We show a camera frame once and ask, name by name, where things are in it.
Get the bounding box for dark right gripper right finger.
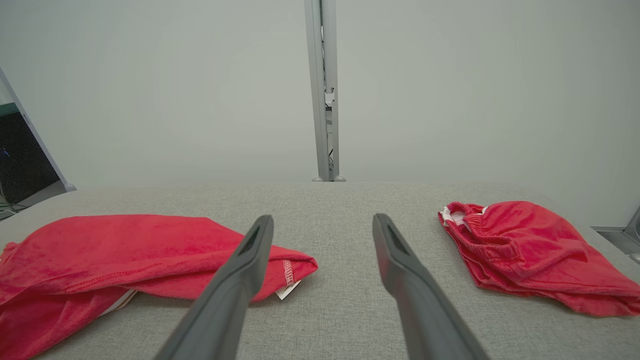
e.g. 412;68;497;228
372;213;491;360

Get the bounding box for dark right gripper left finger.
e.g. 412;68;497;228
154;215;275;360

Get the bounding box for red shorts with white stripes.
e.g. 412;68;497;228
438;201;640;318

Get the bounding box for red jersey with number 23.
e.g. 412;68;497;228
0;214;319;360

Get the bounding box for grey metal partition post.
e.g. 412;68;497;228
304;0;347;182

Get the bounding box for grey metal frame foot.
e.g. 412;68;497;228
591;205;640;265

